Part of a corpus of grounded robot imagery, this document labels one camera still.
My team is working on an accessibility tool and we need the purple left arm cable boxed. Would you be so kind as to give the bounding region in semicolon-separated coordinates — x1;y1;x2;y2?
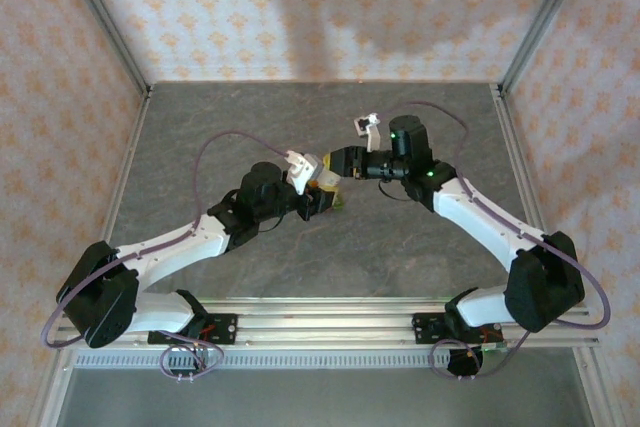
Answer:
40;130;294;351

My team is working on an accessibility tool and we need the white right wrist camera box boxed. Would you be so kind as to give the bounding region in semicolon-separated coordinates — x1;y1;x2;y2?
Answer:
352;113;382;153

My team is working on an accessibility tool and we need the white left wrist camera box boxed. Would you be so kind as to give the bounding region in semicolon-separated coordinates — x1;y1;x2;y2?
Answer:
285;149;321;197

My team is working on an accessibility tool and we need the green circuit board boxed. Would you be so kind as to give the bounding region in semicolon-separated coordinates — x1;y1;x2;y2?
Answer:
479;341;509;363

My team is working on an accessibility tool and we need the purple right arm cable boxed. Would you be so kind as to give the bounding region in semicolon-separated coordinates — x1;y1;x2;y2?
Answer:
377;101;612;348

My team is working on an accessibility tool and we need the aluminium base rail beam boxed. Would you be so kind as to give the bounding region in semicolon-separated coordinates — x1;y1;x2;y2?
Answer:
52;296;601;351

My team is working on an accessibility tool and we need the aluminium table side rail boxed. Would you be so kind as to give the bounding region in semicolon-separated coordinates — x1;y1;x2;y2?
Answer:
492;86;571;308
102;89;152;248

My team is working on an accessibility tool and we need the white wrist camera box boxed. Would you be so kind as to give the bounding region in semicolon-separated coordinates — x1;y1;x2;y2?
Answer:
352;113;382;153
285;149;321;197

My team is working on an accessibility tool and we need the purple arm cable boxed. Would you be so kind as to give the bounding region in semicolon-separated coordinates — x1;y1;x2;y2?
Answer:
40;130;294;351
377;101;612;348

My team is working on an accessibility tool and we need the aluminium frame post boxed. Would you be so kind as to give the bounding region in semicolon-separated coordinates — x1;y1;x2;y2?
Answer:
498;0;597;96
54;0;152;98

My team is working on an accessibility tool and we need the white slotted cable duct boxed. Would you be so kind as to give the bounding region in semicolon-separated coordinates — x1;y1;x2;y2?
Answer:
72;349;581;371

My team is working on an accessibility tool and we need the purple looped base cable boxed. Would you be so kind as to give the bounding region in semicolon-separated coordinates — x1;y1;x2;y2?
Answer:
429;331;529;382
158;343;225;382

